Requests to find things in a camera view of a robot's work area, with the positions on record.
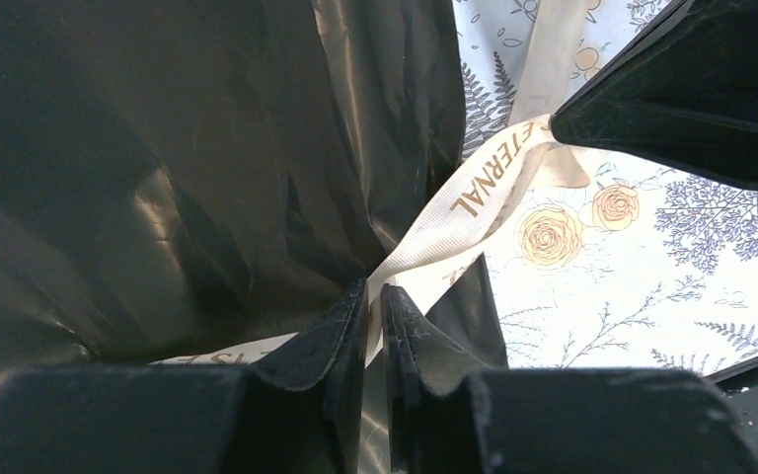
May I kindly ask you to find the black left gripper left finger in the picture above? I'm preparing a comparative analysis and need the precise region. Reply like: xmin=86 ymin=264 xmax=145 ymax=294
xmin=0 ymin=281 xmax=367 ymax=473

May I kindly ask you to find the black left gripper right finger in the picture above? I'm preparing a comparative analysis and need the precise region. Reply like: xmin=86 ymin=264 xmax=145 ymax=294
xmin=382 ymin=285 xmax=758 ymax=473

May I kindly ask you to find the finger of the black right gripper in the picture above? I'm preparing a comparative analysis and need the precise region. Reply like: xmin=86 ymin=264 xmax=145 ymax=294
xmin=551 ymin=0 xmax=758 ymax=191

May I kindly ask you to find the cream ribbon with gold text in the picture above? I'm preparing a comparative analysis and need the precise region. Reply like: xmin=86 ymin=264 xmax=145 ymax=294
xmin=173 ymin=1 xmax=589 ymax=363

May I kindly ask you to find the black wrapping paper sheet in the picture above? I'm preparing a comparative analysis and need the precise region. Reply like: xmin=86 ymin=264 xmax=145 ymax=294
xmin=0 ymin=1 xmax=505 ymax=473

